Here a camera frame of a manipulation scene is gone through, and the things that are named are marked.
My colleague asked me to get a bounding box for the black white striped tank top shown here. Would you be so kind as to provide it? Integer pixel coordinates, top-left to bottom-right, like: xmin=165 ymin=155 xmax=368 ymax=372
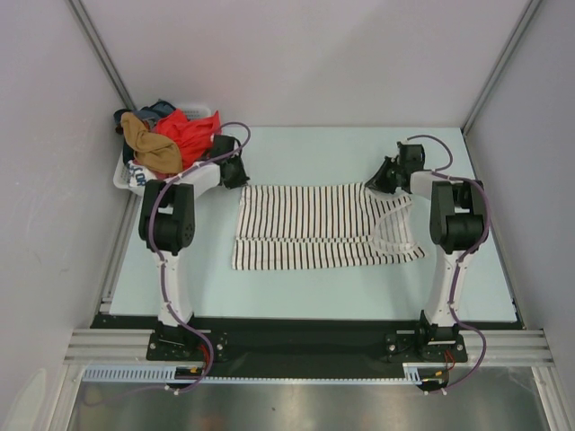
xmin=232 ymin=183 xmax=426 ymax=271

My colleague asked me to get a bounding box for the tan brown garment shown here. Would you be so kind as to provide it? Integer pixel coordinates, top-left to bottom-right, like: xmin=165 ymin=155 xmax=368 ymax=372
xmin=120 ymin=112 xmax=183 ymax=175

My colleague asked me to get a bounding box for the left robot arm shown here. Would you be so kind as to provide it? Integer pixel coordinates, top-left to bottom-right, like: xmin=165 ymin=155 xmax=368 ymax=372
xmin=138 ymin=135 xmax=249 ymax=328

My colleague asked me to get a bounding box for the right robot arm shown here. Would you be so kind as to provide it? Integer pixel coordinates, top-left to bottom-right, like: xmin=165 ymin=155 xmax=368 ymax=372
xmin=366 ymin=137 xmax=491 ymax=328

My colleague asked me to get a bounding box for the white plastic laundry basket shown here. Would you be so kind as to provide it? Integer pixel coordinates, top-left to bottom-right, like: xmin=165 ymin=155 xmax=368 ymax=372
xmin=112 ymin=104 xmax=212 ymax=197

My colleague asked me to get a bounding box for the red garment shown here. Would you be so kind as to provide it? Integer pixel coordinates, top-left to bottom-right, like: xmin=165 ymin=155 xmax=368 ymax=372
xmin=155 ymin=110 xmax=221 ymax=169

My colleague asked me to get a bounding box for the dark blue garment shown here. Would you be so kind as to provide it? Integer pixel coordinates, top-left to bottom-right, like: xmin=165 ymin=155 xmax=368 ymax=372
xmin=133 ymin=100 xmax=176 ymax=122

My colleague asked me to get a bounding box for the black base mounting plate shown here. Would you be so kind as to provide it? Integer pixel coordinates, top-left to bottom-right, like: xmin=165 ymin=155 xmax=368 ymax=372
xmin=90 ymin=314 xmax=521 ymax=380

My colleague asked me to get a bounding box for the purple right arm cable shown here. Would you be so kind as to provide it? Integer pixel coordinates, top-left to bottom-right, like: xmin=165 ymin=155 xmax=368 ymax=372
xmin=403 ymin=134 xmax=491 ymax=396

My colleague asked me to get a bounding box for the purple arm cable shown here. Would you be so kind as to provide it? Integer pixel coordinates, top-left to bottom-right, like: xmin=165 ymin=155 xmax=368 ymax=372
xmin=150 ymin=121 xmax=252 ymax=396
xmin=403 ymin=134 xmax=491 ymax=396

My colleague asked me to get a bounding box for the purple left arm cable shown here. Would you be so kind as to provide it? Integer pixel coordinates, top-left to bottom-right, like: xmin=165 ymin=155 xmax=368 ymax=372
xmin=150 ymin=121 xmax=252 ymax=396

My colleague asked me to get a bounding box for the white slotted cable duct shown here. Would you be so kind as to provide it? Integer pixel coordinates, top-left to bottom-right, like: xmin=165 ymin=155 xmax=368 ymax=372
xmin=83 ymin=365 xmax=431 ymax=385

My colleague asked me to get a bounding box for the right aluminium corner post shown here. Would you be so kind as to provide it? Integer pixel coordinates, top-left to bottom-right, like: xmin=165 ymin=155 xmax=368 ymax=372
xmin=461 ymin=0 xmax=545 ymax=137

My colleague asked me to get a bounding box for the aluminium corner post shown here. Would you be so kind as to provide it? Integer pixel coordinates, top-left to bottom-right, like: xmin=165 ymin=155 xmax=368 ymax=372
xmin=65 ymin=0 xmax=136 ymax=109
xmin=461 ymin=0 xmax=545 ymax=137

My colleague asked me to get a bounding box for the aluminium frame rail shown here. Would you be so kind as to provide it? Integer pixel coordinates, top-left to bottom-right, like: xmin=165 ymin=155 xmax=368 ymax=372
xmin=64 ymin=329 xmax=554 ymax=367

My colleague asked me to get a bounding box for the left aluminium corner post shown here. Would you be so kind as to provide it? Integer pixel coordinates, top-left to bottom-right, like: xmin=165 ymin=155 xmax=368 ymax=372
xmin=65 ymin=0 xmax=136 ymax=109

